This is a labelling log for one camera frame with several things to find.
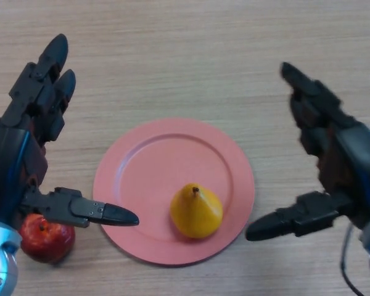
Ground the pink round plate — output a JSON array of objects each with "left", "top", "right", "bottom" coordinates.
[{"left": 92, "top": 118, "right": 255, "bottom": 268}]

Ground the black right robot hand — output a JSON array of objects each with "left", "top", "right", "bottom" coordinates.
[{"left": 245, "top": 61, "right": 370, "bottom": 242}]

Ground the red apple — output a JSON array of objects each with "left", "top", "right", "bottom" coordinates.
[{"left": 18, "top": 214, "right": 76, "bottom": 265}]

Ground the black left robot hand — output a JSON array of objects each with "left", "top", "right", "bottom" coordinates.
[{"left": 0, "top": 33, "right": 140, "bottom": 229}]

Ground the yellow pear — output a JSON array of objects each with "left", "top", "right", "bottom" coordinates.
[{"left": 170, "top": 183, "right": 224, "bottom": 239}]

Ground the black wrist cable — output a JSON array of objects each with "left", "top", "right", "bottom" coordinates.
[{"left": 339, "top": 224, "right": 365, "bottom": 296}]

